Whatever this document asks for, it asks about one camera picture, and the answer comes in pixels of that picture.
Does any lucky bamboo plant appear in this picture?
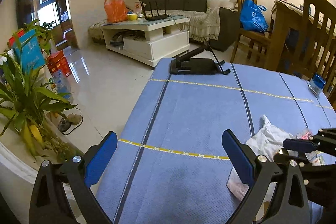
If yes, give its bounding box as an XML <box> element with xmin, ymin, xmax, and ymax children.
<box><xmin>0</xmin><ymin>35</ymin><xmax>79</xmax><ymax>161</ymax></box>

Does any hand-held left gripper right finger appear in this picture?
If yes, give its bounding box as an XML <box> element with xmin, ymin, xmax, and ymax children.
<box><xmin>222</xmin><ymin>130</ymin><xmax>310</xmax><ymax>224</ymax></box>

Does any blue lidded jar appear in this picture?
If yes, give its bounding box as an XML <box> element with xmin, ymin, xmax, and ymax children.
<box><xmin>308</xmin><ymin>73</ymin><xmax>327</xmax><ymax>97</ymax></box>

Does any wooden dining table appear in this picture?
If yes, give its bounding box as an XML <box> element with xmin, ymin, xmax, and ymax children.
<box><xmin>270</xmin><ymin>0</ymin><xmax>336</xmax><ymax>75</ymax></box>

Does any black router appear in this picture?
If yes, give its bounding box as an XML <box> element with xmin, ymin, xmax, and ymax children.
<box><xmin>140</xmin><ymin>1</ymin><xmax>171</xmax><ymax>21</ymax></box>

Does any black television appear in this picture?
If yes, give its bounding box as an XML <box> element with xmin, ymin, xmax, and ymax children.
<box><xmin>16</xmin><ymin>0</ymin><xmax>36</xmax><ymax>30</ymax></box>

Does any blue shopping bag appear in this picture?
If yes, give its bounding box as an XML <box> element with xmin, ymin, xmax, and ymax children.
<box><xmin>240</xmin><ymin>0</ymin><xmax>269</xmax><ymax>33</ymax></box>

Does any pack of water bottles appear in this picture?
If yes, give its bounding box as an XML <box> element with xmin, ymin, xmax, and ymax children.
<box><xmin>49</xmin><ymin>69</ymin><xmax>74</xmax><ymax>104</ymax></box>

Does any tall wooden chair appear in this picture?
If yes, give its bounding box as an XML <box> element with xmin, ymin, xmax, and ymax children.
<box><xmin>285</xmin><ymin>0</ymin><xmax>336</xmax><ymax>109</ymax></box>

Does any white cloth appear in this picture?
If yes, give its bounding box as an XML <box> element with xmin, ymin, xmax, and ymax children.
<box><xmin>227</xmin><ymin>114</ymin><xmax>326</xmax><ymax>202</ymax></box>

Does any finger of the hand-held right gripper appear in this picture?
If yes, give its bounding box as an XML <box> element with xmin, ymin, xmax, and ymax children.
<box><xmin>283</xmin><ymin>128</ymin><xmax>336</xmax><ymax>155</ymax></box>
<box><xmin>273</xmin><ymin>149</ymin><xmax>313</xmax><ymax>167</ymax></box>

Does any white coffee table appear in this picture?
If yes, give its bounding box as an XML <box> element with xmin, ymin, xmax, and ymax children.
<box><xmin>100</xmin><ymin>15</ymin><xmax>190</xmax><ymax>67</ymax></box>

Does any black round device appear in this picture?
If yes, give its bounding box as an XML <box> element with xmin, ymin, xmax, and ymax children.
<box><xmin>58</xmin><ymin>115</ymin><xmax>84</xmax><ymax>136</ymax></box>

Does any black phone stand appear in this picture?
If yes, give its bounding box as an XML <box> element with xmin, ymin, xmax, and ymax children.
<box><xmin>169</xmin><ymin>40</ymin><xmax>231</xmax><ymax>75</ymax></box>

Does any beige lace sofa cover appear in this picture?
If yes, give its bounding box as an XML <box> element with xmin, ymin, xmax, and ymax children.
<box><xmin>88</xmin><ymin>7</ymin><xmax>222</xmax><ymax>43</ymax></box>

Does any wooden doorway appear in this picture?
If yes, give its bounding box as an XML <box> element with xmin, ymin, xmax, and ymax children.
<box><xmin>34</xmin><ymin>0</ymin><xmax>79</xmax><ymax>50</ymax></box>

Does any blue box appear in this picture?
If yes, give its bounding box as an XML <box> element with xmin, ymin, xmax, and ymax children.
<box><xmin>13</xmin><ymin>29</ymin><xmax>46</xmax><ymax>75</ymax></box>

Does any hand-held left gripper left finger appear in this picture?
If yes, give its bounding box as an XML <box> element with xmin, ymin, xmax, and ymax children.
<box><xmin>29</xmin><ymin>131</ymin><xmax>118</xmax><ymax>224</ymax></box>

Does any orange plastic bag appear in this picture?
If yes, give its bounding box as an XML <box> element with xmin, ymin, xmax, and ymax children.
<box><xmin>104</xmin><ymin>0</ymin><xmax>128</xmax><ymax>23</ymax></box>

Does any red box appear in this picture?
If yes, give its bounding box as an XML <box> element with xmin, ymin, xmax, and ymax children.
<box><xmin>47</xmin><ymin>50</ymin><xmax>71</xmax><ymax>77</ymax></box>

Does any blue striped tablecloth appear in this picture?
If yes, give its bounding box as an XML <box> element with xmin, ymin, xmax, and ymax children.
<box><xmin>96</xmin><ymin>57</ymin><xmax>336</xmax><ymax>224</ymax></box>

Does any white sofa cushion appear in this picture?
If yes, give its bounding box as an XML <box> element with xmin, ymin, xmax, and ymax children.
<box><xmin>206</xmin><ymin>0</ymin><xmax>237</xmax><ymax>10</ymax></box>

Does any red candy wrapper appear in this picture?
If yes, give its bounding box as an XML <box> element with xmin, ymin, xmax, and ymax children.
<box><xmin>296</xmin><ymin>129</ymin><xmax>314</xmax><ymax>141</ymax></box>

